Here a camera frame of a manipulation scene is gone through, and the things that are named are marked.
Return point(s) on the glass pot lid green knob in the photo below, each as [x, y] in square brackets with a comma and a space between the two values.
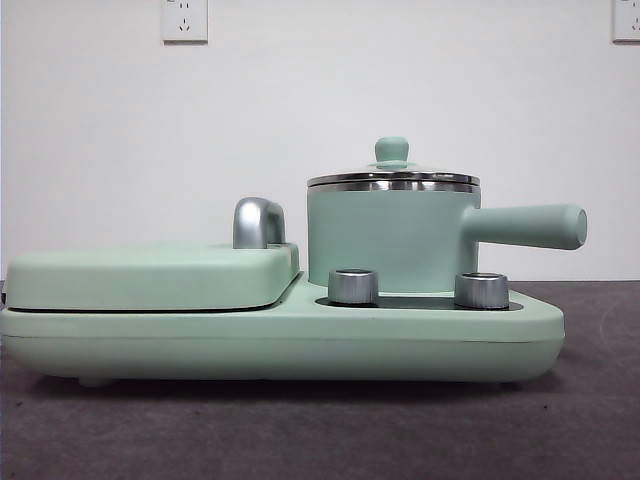
[393, 150]

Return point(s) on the chrome control knob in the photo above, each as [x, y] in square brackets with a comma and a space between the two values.
[352, 287]
[481, 290]

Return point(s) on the mint green breakfast machine base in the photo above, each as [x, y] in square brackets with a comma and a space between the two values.
[280, 345]

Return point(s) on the white wall socket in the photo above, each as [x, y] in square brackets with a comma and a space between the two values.
[627, 20]
[184, 22]

